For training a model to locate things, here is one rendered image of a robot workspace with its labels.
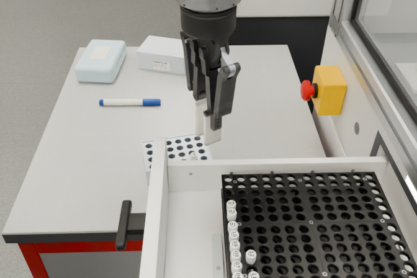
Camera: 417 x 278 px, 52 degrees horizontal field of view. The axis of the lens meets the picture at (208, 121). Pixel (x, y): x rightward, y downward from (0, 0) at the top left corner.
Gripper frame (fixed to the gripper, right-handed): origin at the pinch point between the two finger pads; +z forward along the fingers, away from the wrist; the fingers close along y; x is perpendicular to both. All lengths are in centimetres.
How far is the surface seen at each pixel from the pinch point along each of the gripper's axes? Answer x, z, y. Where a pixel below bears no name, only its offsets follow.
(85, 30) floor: 35, 91, -223
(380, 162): 18.7, 2.1, 19.5
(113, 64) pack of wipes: -1.6, 11.3, -42.6
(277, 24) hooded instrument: 49, 14, -44
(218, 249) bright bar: -8.7, 6.5, 17.5
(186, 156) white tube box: -1.3, 11.8, -5.8
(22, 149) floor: -27, 91, -123
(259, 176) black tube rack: 0.8, 1.3, 13.1
